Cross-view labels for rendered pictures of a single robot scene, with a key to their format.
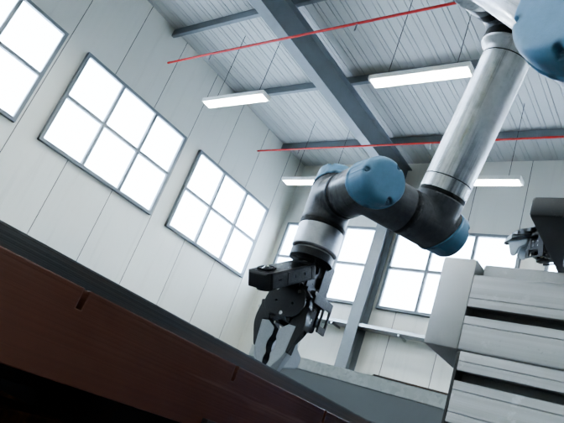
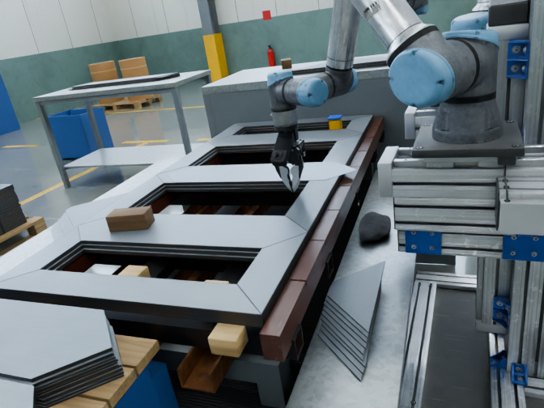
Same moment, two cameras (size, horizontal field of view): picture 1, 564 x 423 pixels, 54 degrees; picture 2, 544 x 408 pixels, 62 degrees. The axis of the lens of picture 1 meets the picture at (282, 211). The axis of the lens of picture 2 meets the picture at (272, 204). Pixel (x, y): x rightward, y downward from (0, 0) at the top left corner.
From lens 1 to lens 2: 80 cm
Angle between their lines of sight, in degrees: 47
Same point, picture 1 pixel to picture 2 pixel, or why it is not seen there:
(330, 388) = (265, 95)
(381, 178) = (317, 95)
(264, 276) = (282, 162)
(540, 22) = (403, 88)
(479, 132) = (352, 30)
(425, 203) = (336, 82)
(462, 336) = (393, 193)
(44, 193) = not seen: outside the picture
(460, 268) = (385, 167)
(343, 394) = not seen: hidden behind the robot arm
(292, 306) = (292, 158)
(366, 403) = not seen: hidden behind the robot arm
